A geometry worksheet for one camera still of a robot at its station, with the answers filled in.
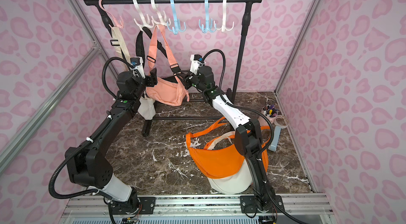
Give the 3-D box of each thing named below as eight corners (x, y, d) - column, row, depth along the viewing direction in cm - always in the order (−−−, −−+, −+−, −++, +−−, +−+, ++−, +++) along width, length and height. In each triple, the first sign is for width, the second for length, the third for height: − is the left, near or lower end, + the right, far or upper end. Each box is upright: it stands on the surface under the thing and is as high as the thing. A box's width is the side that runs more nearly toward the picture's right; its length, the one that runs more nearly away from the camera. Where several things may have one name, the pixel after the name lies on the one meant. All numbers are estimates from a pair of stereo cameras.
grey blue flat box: (268, 149, 93) (271, 144, 88) (275, 126, 103) (278, 121, 98) (273, 151, 92) (276, 146, 88) (279, 128, 102) (282, 123, 97)
